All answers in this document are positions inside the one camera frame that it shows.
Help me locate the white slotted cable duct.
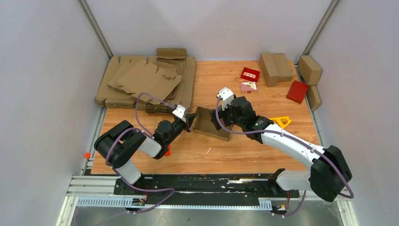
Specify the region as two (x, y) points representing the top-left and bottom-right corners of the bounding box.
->
(76, 197), (273, 210)

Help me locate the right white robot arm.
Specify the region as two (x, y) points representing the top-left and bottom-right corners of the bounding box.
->
(210, 89), (354, 202)

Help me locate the small red block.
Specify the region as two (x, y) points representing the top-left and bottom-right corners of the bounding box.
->
(165, 145), (171, 156)

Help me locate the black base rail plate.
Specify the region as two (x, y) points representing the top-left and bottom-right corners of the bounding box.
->
(113, 173), (300, 206)

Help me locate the yellow plastic triangle frame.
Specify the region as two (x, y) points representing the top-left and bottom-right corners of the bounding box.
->
(270, 116), (292, 129)

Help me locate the folded cardboard box left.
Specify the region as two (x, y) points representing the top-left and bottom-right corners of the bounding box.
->
(259, 53), (279, 87)

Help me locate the pink white picture card box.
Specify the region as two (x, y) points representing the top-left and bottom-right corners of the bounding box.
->
(239, 81), (258, 94)

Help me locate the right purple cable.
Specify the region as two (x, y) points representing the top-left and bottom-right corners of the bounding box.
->
(214, 96), (355, 218)

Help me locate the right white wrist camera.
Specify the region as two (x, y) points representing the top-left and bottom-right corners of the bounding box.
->
(216, 87), (235, 111)

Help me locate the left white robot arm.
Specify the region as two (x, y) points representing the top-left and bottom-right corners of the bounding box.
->
(94, 113), (197, 194)

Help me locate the red box with white labels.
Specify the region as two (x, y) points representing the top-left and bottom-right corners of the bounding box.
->
(240, 67), (260, 82)

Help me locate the brown cardboard box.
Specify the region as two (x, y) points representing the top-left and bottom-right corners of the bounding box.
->
(192, 106), (231, 141)

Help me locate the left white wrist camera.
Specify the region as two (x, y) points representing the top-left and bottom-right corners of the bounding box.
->
(172, 105), (188, 122)

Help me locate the folded cardboard box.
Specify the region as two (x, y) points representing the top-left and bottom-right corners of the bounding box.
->
(259, 53), (279, 87)
(306, 85), (321, 112)

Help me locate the dark red box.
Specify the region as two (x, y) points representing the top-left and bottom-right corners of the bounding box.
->
(286, 81), (309, 104)

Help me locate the stack of flat cardboard blanks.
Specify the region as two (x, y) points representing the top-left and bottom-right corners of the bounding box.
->
(95, 48), (197, 113)

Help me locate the folded cardboard box corner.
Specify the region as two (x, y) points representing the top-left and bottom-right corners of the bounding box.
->
(297, 55), (322, 85)

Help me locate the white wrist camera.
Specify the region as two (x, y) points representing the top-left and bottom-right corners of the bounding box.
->
(216, 87), (235, 111)
(172, 105), (188, 122)

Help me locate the folded cardboard box lower right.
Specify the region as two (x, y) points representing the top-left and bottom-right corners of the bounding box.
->
(306, 85), (321, 112)

